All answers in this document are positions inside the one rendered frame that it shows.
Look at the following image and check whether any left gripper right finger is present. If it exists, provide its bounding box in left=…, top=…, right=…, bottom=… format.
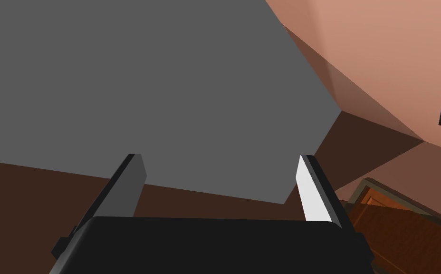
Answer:
left=295, top=154, right=352, bottom=230

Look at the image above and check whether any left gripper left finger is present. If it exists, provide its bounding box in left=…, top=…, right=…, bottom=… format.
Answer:
left=79, top=153, right=147, bottom=228

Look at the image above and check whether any brown wooden door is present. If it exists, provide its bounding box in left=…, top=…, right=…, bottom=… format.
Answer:
left=347, top=188, right=441, bottom=274

